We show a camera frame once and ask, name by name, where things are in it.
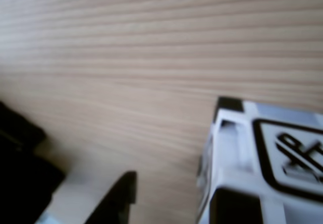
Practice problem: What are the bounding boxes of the white cube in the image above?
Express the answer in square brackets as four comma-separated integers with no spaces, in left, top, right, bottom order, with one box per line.
[0,99,119,224]
[196,96,323,224]

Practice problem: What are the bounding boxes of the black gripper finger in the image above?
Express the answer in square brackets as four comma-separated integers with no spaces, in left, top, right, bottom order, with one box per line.
[84,170,138,224]

